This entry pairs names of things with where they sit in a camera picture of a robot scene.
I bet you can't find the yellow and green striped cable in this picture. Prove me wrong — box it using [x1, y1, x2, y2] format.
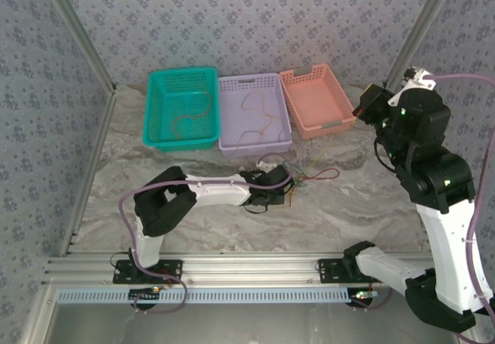
[307, 121, 355, 173]

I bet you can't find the grey-brown cable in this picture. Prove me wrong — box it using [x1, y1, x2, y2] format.
[172, 90, 213, 140]

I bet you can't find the salmon pink plastic basket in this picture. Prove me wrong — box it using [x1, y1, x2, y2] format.
[278, 63, 359, 141]

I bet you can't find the lilac perforated plastic basket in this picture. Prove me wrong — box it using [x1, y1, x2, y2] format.
[217, 72, 294, 158]

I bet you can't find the teal perforated plastic basket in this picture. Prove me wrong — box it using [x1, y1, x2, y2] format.
[142, 66, 222, 152]

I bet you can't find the small circuit board with LED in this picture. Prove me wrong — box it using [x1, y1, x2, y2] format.
[129, 286, 162, 302]
[350, 290, 379, 307]

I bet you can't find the black left wrist wire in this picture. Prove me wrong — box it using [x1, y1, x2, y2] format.
[243, 203, 271, 216]

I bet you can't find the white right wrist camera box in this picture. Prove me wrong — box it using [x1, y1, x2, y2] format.
[388, 65, 438, 105]

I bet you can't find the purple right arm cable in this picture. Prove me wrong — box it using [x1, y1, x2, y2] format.
[353, 72, 495, 344]

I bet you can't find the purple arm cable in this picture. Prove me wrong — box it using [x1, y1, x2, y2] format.
[118, 172, 294, 316]
[353, 72, 495, 344]

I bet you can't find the aluminium frame post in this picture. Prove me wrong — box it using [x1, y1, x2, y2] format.
[38, 0, 119, 94]
[381, 0, 463, 90]

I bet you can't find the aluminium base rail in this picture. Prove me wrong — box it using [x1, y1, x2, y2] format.
[42, 253, 438, 286]

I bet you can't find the pale blue slotted cable duct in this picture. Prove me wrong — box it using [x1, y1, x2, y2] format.
[56, 288, 349, 305]

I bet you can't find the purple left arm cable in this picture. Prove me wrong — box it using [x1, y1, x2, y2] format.
[118, 172, 294, 316]

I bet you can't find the aluminium side rail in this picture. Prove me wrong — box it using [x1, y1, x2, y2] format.
[60, 87, 119, 258]

